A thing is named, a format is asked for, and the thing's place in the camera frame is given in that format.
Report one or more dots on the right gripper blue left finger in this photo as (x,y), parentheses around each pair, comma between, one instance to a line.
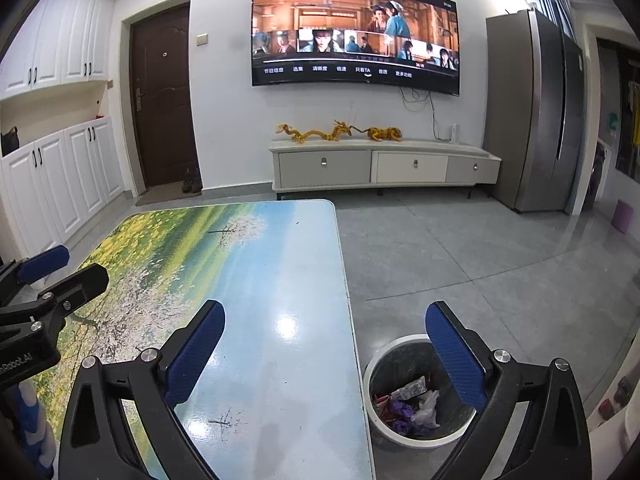
(187,351)

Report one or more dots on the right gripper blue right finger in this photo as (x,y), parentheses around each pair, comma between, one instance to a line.
(461,351)

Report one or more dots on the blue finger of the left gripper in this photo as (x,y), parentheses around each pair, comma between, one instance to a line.
(40,266)

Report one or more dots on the large purple plastic bag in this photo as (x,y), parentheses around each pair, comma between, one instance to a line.
(400,414)

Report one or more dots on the white round trash bin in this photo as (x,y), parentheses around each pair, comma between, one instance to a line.
(410,399)

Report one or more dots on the blue white gloved left hand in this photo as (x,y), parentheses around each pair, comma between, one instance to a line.
(32,429)

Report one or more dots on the brown snack wrapper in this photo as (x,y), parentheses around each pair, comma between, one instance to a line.
(410,391)

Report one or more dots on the white crumpled bag far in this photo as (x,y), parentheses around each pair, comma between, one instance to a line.
(426,414)

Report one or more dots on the landscape print table cover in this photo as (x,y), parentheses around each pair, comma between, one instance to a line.
(222,348)

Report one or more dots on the pair of dark shoes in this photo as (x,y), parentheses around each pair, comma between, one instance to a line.
(192,182)

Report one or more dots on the dark brown entrance door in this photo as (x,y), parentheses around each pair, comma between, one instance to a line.
(160,96)

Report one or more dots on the white tv cabinet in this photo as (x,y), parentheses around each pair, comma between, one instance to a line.
(324,165)

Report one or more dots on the white power strip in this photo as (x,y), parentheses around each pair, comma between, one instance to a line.
(454,133)

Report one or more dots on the golden dragon ornament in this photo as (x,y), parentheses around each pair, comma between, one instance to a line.
(342,129)

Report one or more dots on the grey steel refrigerator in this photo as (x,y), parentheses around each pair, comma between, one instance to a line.
(535,110)

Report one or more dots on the white wall cabinets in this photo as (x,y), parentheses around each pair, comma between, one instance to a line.
(65,169)

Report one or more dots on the white light switch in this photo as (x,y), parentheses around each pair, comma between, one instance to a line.
(202,40)

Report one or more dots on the wall mounted television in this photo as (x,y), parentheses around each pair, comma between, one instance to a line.
(405,43)

